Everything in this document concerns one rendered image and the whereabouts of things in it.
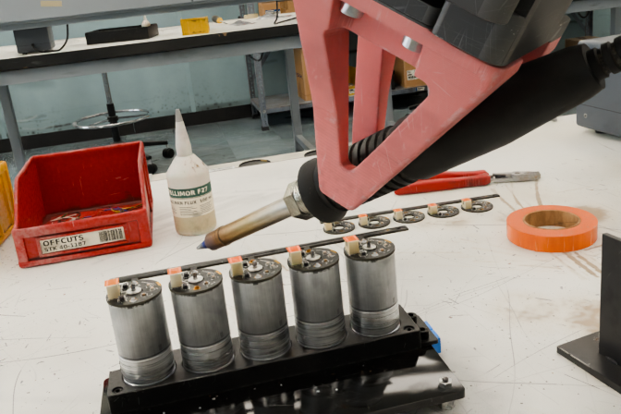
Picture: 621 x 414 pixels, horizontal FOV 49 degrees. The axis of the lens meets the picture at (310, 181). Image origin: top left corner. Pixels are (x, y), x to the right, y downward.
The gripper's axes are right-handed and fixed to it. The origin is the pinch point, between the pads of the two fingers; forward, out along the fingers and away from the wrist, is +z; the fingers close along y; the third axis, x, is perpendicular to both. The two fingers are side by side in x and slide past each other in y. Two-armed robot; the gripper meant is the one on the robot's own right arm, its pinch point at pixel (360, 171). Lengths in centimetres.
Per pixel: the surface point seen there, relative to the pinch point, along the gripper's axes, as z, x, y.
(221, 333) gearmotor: 11.6, -3.2, -0.6
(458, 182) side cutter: 14.6, -2.3, -33.0
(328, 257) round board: 7.8, -1.4, -5.0
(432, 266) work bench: 13.3, 1.3, -17.9
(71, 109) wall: 229, -285, -265
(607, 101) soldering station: 7, 4, -51
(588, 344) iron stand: 7.8, 10.7, -11.4
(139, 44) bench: 94, -146, -155
